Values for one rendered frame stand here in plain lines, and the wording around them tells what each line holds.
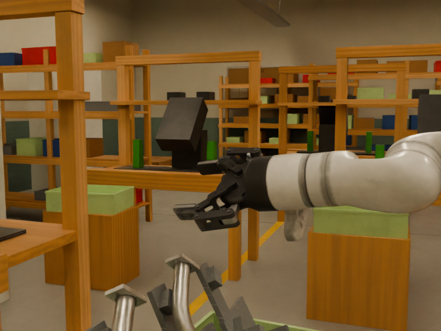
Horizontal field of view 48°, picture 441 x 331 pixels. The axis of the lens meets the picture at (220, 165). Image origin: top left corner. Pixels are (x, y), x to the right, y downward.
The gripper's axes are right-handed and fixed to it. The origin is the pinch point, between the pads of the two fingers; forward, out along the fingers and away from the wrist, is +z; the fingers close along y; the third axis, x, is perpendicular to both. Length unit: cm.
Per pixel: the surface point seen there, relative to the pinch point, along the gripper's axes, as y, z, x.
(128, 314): 15.4, 9.8, 10.4
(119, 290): 12.8, 11.4, 8.0
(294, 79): -850, 346, 464
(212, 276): -6.5, 12.9, 29.8
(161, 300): 5.9, 14.3, 20.5
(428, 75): -653, 56, 388
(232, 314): -4.8, 12.1, 40.4
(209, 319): -9, 25, 51
